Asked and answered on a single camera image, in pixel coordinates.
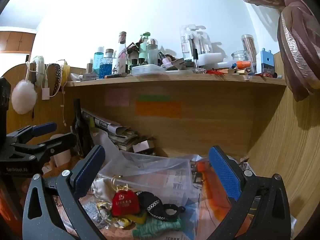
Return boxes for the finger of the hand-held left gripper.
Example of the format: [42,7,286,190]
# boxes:
[6,122,57,143]
[11,132,77,161]

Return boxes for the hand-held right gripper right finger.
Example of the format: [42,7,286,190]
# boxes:
[208,145,292,240]

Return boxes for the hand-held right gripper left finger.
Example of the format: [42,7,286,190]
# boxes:
[22,144,108,240]

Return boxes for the yellow soft pouch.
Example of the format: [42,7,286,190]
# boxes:
[123,211,148,224]

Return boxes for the white paper cup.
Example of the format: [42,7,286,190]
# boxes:
[49,133,73,167]

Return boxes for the white cloth pouch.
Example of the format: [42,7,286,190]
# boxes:
[92,177,118,203]

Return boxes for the dark glass bottle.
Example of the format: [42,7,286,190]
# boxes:
[72,98,95,158]

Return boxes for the orange plastic bag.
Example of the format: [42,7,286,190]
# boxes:
[194,160,252,232]

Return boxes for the white fluffy pompom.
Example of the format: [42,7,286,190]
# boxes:
[11,79,38,115]

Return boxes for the yellow floral scrunchie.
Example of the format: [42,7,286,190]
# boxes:
[96,201,133,228]

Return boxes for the stack of newspapers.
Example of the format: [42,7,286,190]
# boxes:
[81,108,156,156]

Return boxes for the black patterned headband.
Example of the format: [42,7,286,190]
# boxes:
[46,63,63,97]

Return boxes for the yellow headband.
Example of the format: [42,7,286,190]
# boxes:
[61,60,71,83]

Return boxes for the white fluffy headband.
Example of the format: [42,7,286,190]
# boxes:
[32,55,47,86]

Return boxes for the clear plastic box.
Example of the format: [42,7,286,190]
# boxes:
[97,150,193,207]

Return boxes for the black knit pouch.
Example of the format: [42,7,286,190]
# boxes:
[136,191,186,222]

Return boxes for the pink sticky note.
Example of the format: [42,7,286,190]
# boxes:
[105,88,131,106]

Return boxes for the faceted blue glass bottle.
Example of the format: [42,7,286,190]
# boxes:
[99,57,113,79]

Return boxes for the tall blue liquid bottle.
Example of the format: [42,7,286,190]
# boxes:
[93,47,104,75]

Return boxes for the green knit cloth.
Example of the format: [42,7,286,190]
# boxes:
[132,217,182,239]

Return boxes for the orange sticky note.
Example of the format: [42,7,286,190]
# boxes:
[135,101,182,118]

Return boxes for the white printed mug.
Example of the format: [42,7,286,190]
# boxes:
[111,57,127,75]

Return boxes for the green sticky note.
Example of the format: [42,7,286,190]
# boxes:
[137,94,171,103]

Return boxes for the wooden shelf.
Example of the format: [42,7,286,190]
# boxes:
[64,70,288,88]

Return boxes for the clear flat plastic case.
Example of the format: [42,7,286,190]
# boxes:
[131,64,167,76]

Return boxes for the white foam block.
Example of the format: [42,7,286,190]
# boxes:
[199,52,227,68]

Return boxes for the clear glass jar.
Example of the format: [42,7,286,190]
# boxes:
[231,50,251,68]

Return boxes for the blue pencil sharpener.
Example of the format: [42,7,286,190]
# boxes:
[260,48,275,75]

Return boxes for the green pump bottle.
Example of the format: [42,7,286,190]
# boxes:
[138,32,151,65]

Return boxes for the pink nail polish bottle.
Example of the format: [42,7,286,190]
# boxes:
[158,51,172,68]

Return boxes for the frosted bottle silver cap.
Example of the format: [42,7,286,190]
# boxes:
[146,38,159,66]

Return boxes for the clear tube of pencils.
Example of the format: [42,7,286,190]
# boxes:
[241,34,257,73]

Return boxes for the brown pink curtain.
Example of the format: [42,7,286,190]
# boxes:
[220,0,320,102]

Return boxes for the red drawstring pouch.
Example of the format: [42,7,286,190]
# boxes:
[111,184,140,216]

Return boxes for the wooden wall cabinet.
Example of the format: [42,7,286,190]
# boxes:
[0,30,36,54]

